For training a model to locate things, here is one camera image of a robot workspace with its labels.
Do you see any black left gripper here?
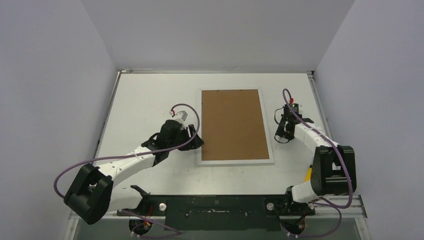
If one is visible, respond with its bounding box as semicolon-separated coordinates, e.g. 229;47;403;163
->
168;124;204;152

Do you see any yellow handle screwdriver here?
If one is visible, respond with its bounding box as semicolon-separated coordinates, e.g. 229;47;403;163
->
304;164;313;182

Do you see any white picture frame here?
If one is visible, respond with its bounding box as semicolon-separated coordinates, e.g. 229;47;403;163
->
196;87;275;167

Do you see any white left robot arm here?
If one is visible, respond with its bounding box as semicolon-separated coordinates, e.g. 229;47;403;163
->
62;119;204;225

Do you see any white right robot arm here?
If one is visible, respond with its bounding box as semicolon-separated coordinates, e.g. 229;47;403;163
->
274;103;357;215

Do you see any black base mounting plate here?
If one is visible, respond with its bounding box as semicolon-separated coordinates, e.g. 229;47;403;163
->
130;194;316;231

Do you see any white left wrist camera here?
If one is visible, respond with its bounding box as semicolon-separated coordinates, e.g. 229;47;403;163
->
169;110;188;130

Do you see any aluminium table front rail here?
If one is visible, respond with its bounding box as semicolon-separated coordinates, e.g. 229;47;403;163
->
68;195;368;220

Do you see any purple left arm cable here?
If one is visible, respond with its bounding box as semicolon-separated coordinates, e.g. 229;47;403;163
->
53;103;201;240

